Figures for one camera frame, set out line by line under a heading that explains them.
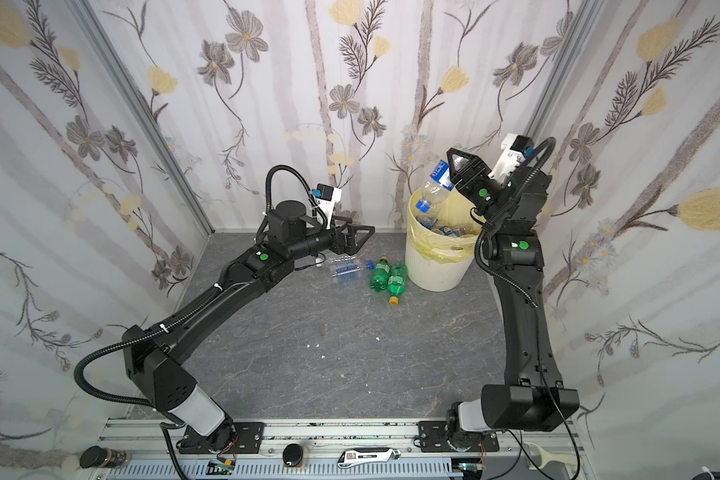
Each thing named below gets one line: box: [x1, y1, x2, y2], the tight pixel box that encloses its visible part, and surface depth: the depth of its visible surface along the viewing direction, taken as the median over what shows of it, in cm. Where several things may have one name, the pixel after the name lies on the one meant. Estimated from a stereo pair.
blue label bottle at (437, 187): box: [416, 159, 454, 213], surface depth 63 cm
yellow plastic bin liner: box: [407, 189, 484, 263], surface depth 87 cm
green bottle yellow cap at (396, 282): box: [387, 264, 407, 306], surface depth 101 cm
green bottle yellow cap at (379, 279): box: [370, 256, 390, 292], surface depth 103 cm
